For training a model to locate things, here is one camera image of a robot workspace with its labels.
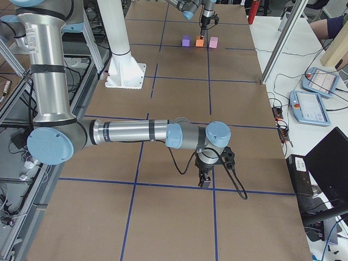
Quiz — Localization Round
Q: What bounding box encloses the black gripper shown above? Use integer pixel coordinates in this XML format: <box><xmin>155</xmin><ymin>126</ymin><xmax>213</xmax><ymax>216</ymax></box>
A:
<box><xmin>200</xmin><ymin>16</ymin><xmax>212</xmax><ymax>39</ymax></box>
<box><xmin>195</xmin><ymin>156</ymin><xmax>220</xmax><ymax>189</ymax></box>

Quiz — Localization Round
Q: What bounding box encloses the orange foam cube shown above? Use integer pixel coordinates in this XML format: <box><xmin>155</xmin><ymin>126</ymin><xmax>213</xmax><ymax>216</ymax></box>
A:
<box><xmin>195</xmin><ymin>36</ymin><xmax>204</xmax><ymax>48</ymax></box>

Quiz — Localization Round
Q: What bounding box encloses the pink foam cube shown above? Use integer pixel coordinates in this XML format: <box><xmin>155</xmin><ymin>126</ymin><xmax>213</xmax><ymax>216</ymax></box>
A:
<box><xmin>209</xmin><ymin>36</ymin><xmax>219</xmax><ymax>49</ymax></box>

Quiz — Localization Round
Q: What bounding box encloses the purple foam cube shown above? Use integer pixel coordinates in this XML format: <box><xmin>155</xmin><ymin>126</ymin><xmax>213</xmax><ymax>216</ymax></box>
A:
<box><xmin>182</xmin><ymin>35</ymin><xmax>191</xmax><ymax>47</ymax></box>

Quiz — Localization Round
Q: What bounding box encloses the red cylinder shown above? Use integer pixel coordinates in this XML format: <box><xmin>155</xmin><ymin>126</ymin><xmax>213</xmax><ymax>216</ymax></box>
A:
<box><xmin>248</xmin><ymin>0</ymin><xmax>259</xmax><ymax>25</ymax></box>

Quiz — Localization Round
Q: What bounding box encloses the black power strip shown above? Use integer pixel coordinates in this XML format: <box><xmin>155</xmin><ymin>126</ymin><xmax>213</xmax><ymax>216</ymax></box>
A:
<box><xmin>271</xmin><ymin>106</ymin><xmax>290</xmax><ymax>144</ymax></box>

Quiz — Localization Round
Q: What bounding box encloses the black box device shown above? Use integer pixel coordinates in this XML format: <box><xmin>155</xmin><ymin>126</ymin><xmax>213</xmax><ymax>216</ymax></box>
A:
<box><xmin>286</xmin><ymin>154</ymin><xmax>314</xmax><ymax>197</ymax></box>

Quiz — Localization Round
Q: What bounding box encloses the black laptop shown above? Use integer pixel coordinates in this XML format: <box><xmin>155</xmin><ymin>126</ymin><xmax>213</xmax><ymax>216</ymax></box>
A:
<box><xmin>302</xmin><ymin>127</ymin><xmax>347</xmax><ymax>226</ymax></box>

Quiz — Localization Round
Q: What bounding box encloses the seated person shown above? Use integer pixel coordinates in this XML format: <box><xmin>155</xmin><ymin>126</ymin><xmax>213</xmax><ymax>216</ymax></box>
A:
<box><xmin>309</xmin><ymin>14</ymin><xmax>347</xmax><ymax>41</ymax></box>

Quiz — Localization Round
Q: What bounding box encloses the near blue teach pendant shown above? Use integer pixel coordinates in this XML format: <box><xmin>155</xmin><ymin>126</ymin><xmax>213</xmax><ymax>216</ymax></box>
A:
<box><xmin>289</xmin><ymin>90</ymin><xmax>331</xmax><ymax>127</ymax></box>

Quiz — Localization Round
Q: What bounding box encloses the blue teach pendant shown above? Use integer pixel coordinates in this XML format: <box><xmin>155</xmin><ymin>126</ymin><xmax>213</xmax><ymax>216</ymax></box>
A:
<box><xmin>289</xmin><ymin>90</ymin><xmax>331</xmax><ymax>127</ymax></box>
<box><xmin>302</xmin><ymin>67</ymin><xmax>339</xmax><ymax>98</ymax></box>

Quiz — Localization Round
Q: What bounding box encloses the far blue teach pendant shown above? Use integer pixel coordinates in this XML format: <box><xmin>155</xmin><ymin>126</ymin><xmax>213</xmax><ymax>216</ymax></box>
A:
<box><xmin>302</xmin><ymin>67</ymin><xmax>339</xmax><ymax>98</ymax></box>

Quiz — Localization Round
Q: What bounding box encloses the wooden board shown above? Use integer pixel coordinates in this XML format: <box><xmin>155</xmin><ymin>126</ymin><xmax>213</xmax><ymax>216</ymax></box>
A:
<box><xmin>320</xmin><ymin>22</ymin><xmax>347</xmax><ymax>71</ymax></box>

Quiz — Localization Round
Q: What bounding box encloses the aluminium frame post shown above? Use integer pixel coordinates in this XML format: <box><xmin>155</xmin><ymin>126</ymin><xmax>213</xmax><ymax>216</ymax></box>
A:
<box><xmin>260</xmin><ymin>0</ymin><xmax>308</xmax><ymax>84</ymax></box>

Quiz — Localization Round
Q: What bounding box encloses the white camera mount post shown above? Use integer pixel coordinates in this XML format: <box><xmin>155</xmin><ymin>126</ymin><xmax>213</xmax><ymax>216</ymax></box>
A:
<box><xmin>97</xmin><ymin>0</ymin><xmax>146</xmax><ymax>90</ymax></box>

